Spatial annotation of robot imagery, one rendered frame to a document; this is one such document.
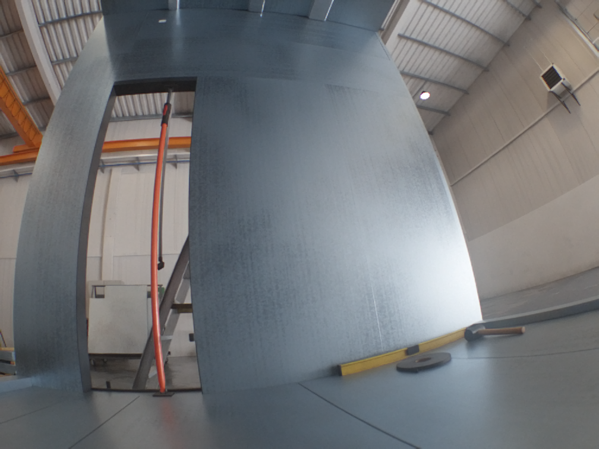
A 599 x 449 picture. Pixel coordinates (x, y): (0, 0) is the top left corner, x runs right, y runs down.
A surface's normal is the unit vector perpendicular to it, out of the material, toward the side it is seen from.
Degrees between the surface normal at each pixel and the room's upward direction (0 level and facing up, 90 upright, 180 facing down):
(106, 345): 78
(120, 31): 90
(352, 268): 90
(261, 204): 90
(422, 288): 90
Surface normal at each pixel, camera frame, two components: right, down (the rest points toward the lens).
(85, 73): 0.26, -0.35
